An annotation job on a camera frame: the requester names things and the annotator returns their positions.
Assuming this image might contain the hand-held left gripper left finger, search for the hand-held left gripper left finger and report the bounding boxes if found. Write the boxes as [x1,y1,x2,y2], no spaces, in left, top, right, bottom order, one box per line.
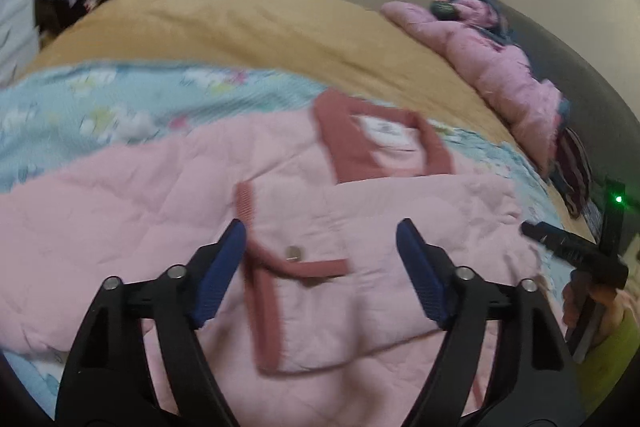
[54,218,248,427]

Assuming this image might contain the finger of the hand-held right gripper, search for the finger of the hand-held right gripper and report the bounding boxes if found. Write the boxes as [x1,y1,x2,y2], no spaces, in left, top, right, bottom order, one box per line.
[521,220,596,264]

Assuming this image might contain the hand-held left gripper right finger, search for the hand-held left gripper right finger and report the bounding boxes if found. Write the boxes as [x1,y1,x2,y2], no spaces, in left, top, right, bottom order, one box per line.
[395,217,587,427]

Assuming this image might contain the pink quilted jacket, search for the pink quilted jacket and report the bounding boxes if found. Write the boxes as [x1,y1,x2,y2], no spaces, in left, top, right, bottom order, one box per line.
[0,89,542,427]

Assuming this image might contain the person's right forearm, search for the person's right forearm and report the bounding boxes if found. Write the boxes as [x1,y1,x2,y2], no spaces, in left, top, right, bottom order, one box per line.
[575,307,640,414]

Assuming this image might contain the person's right hand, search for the person's right hand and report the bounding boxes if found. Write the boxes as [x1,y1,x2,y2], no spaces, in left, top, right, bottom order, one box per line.
[562,279,627,344]

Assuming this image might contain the dark striped garment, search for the dark striped garment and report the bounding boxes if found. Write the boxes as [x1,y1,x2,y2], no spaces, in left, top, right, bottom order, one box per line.
[547,127,595,220]

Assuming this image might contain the grey padded headboard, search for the grey padded headboard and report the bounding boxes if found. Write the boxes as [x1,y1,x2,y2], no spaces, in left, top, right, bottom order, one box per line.
[495,0,640,208]

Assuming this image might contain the blue cartoon printed blanket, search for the blue cartoon printed blanket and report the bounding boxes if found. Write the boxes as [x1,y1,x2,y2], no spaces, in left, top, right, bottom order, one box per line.
[0,61,601,420]

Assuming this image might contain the dark plush toy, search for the dark plush toy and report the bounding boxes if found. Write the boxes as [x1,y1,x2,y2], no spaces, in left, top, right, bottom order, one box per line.
[431,0,462,22]

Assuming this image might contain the tan bed sheet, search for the tan bed sheet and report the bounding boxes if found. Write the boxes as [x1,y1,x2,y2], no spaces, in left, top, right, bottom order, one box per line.
[22,0,596,239]

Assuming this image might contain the white drawer cabinet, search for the white drawer cabinet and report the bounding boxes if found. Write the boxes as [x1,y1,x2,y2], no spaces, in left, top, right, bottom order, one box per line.
[0,0,42,84]

